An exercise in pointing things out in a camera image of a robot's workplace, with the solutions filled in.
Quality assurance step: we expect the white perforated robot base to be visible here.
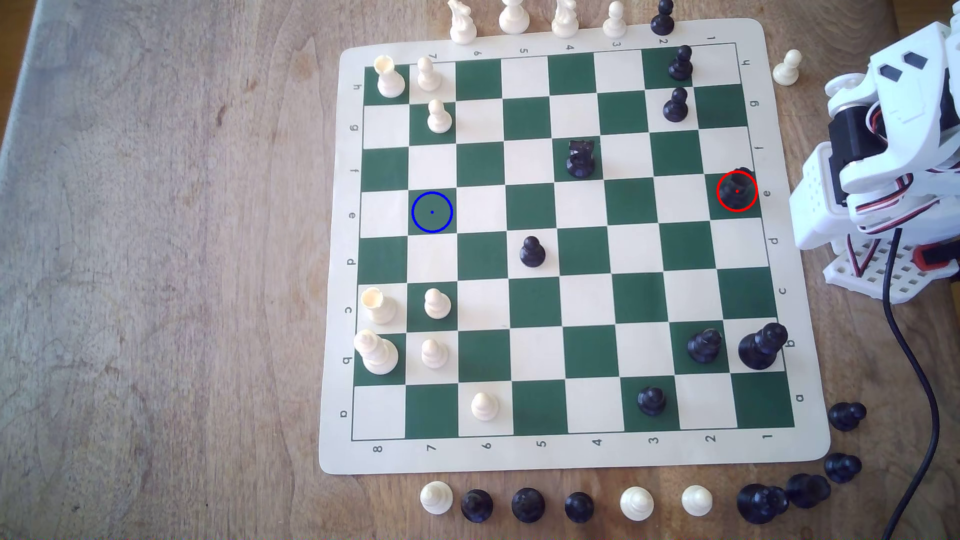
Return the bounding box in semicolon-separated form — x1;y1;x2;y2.
823;238;960;305

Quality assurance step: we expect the white knight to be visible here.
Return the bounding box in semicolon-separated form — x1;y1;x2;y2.
551;0;581;40
448;0;479;45

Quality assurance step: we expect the black cable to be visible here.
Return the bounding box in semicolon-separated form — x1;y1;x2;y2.
879;225;942;540

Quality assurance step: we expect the black knight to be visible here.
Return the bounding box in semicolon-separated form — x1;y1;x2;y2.
566;138;598;180

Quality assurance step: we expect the red and black connector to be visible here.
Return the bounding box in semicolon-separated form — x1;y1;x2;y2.
912;243;960;273

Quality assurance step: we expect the white bishop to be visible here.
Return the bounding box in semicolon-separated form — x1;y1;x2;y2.
498;0;531;36

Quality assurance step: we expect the green and cream chess mat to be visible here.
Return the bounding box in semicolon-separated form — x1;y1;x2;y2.
318;18;832;477

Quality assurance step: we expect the tall black chess piece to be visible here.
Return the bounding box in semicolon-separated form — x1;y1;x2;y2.
738;322;789;372

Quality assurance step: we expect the large black chess piece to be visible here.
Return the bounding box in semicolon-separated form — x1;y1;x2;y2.
735;483;790;525

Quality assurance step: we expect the tall white chess piece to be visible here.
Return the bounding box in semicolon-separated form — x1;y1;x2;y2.
353;328;400;376

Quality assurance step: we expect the white rook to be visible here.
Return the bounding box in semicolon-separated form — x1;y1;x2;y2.
360;287;398;326
372;54;407;99

